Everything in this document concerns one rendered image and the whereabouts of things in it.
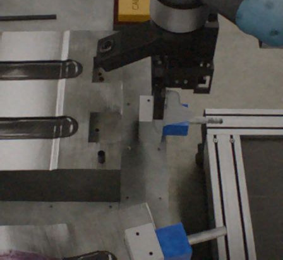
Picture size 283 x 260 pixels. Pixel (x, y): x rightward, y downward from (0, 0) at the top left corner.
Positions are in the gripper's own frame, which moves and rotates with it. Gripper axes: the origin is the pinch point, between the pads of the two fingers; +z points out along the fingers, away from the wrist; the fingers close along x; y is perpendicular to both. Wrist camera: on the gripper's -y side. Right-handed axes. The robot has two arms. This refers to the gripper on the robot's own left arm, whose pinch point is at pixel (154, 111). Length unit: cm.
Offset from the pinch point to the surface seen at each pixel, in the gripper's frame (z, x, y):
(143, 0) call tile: 0.9, 25.7, -1.6
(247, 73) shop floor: 85, 83, 37
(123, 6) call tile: 0.9, 24.1, -5.2
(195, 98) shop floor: 85, 72, 18
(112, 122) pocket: -2.0, -3.7, -6.3
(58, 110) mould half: -4.1, -3.4, -14.0
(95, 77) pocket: -1.6, 5.2, -9.2
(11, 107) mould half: -3.7, -2.8, -20.8
